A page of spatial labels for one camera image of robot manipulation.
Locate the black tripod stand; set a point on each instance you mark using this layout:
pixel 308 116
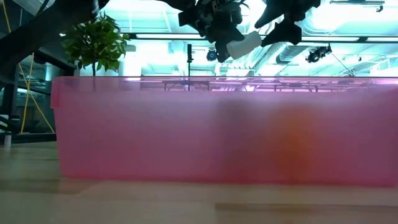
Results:
pixel 189 53

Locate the green leafy plant black pot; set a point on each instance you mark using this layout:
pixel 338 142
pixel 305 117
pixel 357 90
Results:
pixel 99 43

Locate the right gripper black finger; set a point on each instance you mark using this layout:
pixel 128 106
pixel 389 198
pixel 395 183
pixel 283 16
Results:
pixel 289 7
pixel 287 34

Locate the silver ventilation duct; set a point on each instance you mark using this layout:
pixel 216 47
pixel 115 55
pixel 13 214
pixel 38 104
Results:
pixel 289 54

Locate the round black hanging camera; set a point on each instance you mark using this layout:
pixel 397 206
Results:
pixel 211 55

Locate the white capped pill bottle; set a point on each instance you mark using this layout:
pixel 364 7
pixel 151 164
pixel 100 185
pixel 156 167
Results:
pixel 295 146
pixel 245 45

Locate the black clustered hanging fixture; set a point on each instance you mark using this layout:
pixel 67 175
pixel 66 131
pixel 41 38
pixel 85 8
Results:
pixel 317 55

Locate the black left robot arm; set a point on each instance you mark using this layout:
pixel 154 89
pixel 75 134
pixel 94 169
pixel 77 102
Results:
pixel 46 28

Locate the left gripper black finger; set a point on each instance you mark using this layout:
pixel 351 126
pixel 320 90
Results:
pixel 224 49

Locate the pink translucent plastic basket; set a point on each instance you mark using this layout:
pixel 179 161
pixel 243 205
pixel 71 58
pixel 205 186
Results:
pixel 155 140

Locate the black aluminium table frame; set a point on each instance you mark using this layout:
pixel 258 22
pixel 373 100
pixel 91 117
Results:
pixel 31 137

